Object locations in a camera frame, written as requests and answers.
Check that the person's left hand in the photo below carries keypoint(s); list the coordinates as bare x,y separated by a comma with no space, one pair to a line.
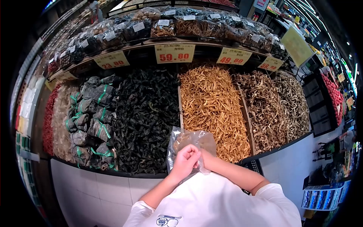
183,163

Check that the person's right hand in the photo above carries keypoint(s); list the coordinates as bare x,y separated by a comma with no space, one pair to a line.
207,161

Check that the person's left fingers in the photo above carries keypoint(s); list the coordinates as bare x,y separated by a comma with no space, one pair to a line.
195,154

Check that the clear plastic bag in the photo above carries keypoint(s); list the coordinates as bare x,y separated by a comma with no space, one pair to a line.
184,139

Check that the person's body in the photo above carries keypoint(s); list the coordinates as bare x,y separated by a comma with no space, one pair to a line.
215,204

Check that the black plastic basket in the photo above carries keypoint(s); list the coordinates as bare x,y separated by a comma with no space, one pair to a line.
255,166

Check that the full shop shelf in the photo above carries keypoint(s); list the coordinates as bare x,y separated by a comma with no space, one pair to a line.
147,113
27,99

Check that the rack of blue packets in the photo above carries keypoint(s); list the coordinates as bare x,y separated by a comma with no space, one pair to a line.
323,197

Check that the yellow hanging sign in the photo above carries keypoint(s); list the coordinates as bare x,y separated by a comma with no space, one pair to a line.
296,46

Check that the red fruit display stand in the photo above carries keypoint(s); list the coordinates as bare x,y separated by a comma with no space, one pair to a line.
331,96

